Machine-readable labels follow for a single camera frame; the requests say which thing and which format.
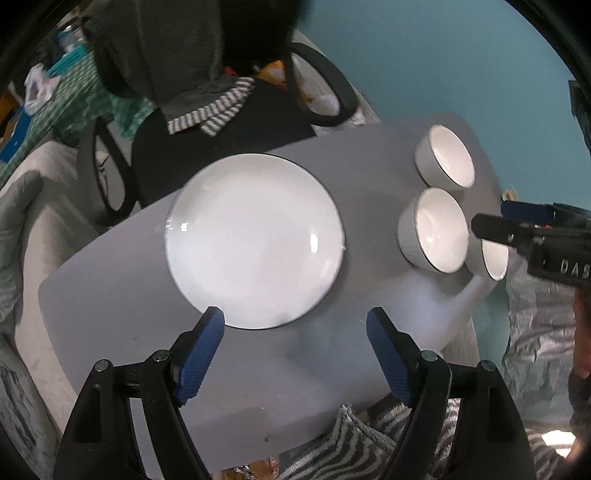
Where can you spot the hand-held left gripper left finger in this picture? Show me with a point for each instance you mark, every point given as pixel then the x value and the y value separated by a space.
pixel 201 360

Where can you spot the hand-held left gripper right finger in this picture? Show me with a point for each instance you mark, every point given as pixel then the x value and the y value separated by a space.
pixel 390 360

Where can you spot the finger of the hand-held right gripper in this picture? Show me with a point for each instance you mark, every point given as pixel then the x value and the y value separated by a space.
pixel 526 211
pixel 501 230

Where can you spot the white bowl with dark rim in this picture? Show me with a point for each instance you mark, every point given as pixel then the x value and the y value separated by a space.
pixel 436 230
pixel 450 157
pixel 494 263

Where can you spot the white plate with dark rim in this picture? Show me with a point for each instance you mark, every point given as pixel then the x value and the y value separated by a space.
pixel 254 244

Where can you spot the person's right forearm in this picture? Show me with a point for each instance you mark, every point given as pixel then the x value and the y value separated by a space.
pixel 582 332

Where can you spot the silver plastic sheet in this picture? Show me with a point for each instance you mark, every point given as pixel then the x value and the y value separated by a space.
pixel 535 332

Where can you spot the striped fleece clothing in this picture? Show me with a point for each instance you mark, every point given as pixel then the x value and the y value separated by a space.
pixel 351 447

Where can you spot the grey duvet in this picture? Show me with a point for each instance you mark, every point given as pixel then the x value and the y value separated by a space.
pixel 14 221

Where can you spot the black office chair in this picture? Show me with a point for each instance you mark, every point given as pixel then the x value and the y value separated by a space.
pixel 258 115

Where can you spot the green checked tablecloth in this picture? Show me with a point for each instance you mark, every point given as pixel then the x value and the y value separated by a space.
pixel 87 101

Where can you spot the blue cardboard box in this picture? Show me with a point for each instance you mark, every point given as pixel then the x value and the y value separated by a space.
pixel 14 136

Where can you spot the grey hoodie with striped cuffs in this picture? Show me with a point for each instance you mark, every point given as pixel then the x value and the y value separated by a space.
pixel 161 55

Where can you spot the white plastic bag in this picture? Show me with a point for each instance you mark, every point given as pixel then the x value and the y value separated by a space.
pixel 39 87

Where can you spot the teal plastic basket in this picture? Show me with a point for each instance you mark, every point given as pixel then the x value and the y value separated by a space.
pixel 69 62

